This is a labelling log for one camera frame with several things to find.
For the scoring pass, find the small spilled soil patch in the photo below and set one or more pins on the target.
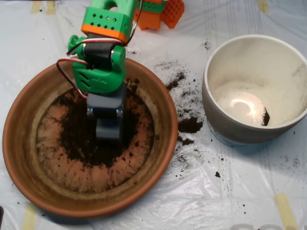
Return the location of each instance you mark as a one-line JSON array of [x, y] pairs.
[[185, 141]]

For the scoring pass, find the clear plastic sheet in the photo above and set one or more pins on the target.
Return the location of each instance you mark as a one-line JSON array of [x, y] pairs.
[[216, 203]]

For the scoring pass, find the white ceramic pot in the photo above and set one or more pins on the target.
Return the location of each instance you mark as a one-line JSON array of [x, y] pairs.
[[239, 134]]

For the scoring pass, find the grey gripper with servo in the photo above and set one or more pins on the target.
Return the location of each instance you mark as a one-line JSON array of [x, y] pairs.
[[104, 103]]

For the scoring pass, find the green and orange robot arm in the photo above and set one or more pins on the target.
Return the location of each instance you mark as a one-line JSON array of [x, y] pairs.
[[103, 79]]

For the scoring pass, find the large spilled soil pile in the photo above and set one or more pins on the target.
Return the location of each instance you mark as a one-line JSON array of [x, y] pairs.
[[189, 124]]

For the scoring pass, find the long spilled soil streak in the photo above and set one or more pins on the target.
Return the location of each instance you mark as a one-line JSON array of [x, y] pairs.
[[176, 80]]

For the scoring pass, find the dark soil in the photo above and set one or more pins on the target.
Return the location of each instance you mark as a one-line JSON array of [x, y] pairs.
[[266, 118], [79, 143]]

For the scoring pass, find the tiny soil clump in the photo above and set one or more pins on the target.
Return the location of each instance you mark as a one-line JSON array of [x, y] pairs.
[[217, 174]]

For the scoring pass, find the black object at edge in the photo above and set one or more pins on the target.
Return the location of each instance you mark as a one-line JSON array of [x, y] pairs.
[[1, 215]]

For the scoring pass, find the beige masking tape strip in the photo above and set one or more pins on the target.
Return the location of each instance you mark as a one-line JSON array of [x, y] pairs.
[[285, 210], [263, 6], [50, 7], [36, 7], [30, 218]]

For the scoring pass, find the terracotta saucer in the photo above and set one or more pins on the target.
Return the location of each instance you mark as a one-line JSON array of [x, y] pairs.
[[24, 153]]

